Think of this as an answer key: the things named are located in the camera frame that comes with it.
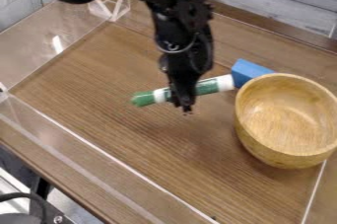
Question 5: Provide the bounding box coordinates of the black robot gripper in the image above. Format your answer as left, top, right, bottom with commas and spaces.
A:
155, 30, 213, 113

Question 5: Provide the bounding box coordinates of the green Expo marker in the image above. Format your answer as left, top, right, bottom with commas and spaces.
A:
130, 74, 235, 108

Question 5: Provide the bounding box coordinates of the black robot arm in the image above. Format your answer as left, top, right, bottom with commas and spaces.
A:
141, 0, 213, 112

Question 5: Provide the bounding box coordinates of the brown wooden bowl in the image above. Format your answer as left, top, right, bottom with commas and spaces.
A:
234, 73, 337, 169

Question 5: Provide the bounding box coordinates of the blue foam block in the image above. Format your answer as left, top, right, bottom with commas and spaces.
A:
230, 59, 272, 88

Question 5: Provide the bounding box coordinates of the black metal stand base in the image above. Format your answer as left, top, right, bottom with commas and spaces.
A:
0, 192, 75, 224

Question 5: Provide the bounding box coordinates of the clear acrylic tray wall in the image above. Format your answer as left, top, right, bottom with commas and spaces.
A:
0, 2, 337, 224

